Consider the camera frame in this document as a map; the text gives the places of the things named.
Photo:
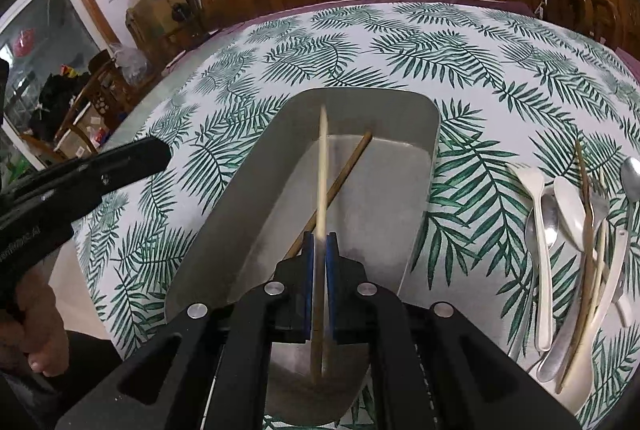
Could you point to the small white spoon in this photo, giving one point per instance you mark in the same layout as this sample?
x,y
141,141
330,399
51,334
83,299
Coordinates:
x,y
567,210

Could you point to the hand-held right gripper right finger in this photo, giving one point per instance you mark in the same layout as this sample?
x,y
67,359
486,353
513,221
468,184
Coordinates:
x,y
331,270

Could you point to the metal spoon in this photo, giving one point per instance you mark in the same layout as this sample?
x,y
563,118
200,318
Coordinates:
x,y
631,180
542,225

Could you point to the dark wooden chopstick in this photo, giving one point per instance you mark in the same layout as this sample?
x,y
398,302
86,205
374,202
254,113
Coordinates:
x,y
584,190
350,165

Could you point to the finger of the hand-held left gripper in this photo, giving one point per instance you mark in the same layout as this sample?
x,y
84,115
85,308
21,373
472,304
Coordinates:
x,y
125,160

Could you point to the light wooden chopstick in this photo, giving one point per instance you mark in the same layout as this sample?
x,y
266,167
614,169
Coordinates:
x,y
322,170
601,255
595,290

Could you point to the metal tray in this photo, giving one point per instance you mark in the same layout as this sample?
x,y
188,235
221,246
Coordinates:
x,y
380,190

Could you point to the person's left hand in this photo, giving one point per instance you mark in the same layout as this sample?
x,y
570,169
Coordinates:
x,y
45,330

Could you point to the metal fork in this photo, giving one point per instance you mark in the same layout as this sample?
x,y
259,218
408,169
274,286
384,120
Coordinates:
x,y
550,362

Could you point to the leaf-printed tablecloth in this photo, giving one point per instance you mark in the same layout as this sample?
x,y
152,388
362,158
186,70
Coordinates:
x,y
350,50

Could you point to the plain wooden chair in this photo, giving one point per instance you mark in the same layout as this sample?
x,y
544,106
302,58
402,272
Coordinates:
x,y
95,95

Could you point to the person's dark clothing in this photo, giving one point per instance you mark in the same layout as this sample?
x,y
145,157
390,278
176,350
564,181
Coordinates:
x,y
85,360

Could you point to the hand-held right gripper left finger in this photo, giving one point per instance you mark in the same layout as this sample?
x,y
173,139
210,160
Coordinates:
x,y
309,270

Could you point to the clear plastic bag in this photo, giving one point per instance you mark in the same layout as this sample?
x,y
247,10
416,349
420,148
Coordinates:
x,y
127,62

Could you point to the black bag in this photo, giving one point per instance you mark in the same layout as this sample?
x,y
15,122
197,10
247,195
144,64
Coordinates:
x,y
55,97

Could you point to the glass door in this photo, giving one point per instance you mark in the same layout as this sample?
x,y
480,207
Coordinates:
x,y
50,20

